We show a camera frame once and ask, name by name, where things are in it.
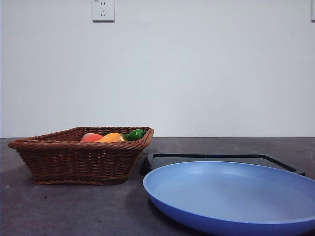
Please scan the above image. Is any black rectangular tray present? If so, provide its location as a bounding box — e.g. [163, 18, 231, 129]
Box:
[140, 153, 306, 177]

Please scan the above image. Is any dark green bell pepper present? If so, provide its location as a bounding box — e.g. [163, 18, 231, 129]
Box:
[124, 129, 148, 142]

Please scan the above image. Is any red-orange peach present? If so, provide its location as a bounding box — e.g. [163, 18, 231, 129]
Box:
[80, 133, 103, 143]

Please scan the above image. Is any yellow-orange corn cob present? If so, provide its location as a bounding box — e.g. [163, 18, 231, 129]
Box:
[95, 132, 126, 143]

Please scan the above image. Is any white wall socket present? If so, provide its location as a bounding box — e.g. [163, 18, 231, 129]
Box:
[92, 0, 116, 24]

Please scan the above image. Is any brown woven wicker basket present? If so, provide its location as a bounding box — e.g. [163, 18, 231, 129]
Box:
[7, 126, 155, 185]

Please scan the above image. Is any blue round plate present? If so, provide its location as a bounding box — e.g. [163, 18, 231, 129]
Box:
[143, 161, 315, 236]

